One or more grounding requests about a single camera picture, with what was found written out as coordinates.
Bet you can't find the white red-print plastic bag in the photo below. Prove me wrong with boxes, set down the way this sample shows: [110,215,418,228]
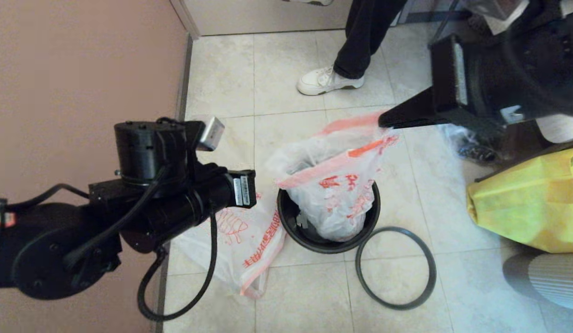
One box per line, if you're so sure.
[173,192,287,299]

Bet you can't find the white liner bag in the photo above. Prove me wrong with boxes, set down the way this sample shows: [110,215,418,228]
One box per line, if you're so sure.
[263,111,400,243]

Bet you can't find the clear plastic bag with rubbish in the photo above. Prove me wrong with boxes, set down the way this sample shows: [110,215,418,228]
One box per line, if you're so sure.
[441,124,499,165]

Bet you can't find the black round trash bin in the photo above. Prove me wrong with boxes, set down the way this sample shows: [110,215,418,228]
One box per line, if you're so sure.
[277,181,381,254]

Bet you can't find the yellow plastic bag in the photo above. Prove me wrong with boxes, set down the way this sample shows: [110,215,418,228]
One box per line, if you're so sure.
[467,147,573,254]

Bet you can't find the grey metal furniture leg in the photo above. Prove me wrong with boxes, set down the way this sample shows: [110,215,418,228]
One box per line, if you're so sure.
[430,0,462,47]

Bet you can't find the person's leg dark trousers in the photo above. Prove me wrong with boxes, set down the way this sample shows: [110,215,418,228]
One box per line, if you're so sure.
[333,0,407,80]

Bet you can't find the beige striped sofa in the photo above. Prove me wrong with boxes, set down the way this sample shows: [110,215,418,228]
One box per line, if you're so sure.
[536,115,573,144]

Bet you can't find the round striped grey stool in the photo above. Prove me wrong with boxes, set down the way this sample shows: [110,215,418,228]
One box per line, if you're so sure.
[503,253,573,311]

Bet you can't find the small right wrist camera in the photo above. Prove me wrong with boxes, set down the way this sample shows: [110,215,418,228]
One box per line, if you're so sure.
[462,0,530,21]

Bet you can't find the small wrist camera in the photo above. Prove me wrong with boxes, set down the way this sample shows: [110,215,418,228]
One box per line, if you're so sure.
[194,117,225,152]
[462,0,530,21]

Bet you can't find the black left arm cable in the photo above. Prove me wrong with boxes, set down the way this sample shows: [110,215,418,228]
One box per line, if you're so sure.
[0,164,218,322]

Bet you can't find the small left wrist camera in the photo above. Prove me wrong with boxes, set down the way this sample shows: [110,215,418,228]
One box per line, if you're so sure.
[194,117,225,152]

